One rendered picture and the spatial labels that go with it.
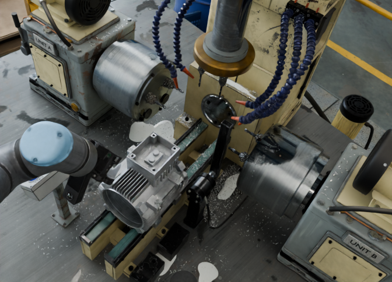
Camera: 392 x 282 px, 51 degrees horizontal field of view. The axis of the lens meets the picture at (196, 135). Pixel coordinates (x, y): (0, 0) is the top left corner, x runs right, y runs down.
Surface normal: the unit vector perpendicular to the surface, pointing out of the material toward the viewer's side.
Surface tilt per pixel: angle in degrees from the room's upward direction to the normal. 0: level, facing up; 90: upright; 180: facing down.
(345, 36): 0
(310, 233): 90
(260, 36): 90
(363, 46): 0
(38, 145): 26
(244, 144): 90
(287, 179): 47
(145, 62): 6
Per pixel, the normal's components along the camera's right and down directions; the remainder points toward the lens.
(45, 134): -0.11, -0.29
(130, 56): 0.02, -0.53
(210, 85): -0.58, 0.58
